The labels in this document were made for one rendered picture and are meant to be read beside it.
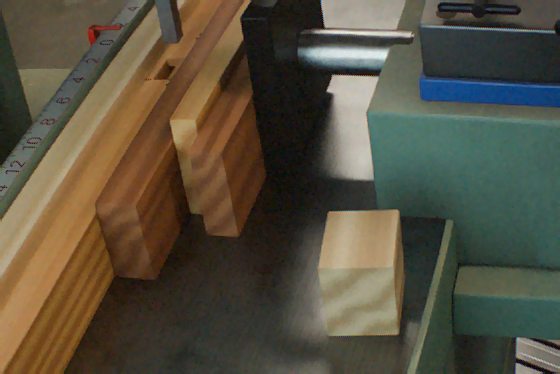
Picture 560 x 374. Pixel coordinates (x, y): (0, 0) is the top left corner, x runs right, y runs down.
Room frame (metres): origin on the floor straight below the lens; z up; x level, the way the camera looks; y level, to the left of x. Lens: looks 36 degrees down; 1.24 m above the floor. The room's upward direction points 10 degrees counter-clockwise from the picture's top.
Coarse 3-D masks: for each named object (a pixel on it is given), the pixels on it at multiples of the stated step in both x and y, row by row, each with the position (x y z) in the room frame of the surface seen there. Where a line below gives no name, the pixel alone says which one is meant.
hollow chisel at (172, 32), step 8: (160, 0) 0.56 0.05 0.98; (168, 0) 0.55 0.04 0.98; (176, 0) 0.56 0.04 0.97; (160, 8) 0.56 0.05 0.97; (168, 8) 0.56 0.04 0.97; (176, 8) 0.56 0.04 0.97; (160, 16) 0.56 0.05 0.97; (168, 16) 0.56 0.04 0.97; (176, 16) 0.56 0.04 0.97; (160, 24) 0.56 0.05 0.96; (168, 24) 0.56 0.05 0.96; (176, 24) 0.56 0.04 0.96; (168, 32) 0.56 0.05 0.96; (176, 32) 0.56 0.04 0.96; (168, 40) 0.56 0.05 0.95; (176, 40) 0.55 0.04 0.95
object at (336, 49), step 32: (256, 0) 0.50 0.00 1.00; (288, 0) 0.51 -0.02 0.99; (320, 0) 0.56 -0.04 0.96; (256, 32) 0.48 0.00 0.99; (288, 32) 0.50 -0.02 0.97; (320, 32) 0.52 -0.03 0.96; (352, 32) 0.51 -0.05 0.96; (384, 32) 0.51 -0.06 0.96; (256, 64) 0.48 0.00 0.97; (288, 64) 0.50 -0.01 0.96; (320, 64) 0.51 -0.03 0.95; (352, 64) 0.50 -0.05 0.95; (256, 96) 0.48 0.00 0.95; (288, 96) 0.49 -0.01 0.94; (320, 96) 0.54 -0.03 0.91; (288, 128) 0.48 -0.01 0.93; (288, 160) 0.48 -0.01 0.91
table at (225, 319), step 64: (384, 0) 0.66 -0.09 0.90; (320, 128) 0.52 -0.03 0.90; (320, 192) 0.46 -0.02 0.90; (192, 256) 0.43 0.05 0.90; (256, 256) 0.42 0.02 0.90; (448, 256) 0.40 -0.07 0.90; (128, 320) 0.39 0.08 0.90; (192, 320) 0.38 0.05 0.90; (256, 320) 0.38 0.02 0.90; (320, 320) 0.37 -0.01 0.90; (448, 320) 0.40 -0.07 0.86; (512, 320) 0.39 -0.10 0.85
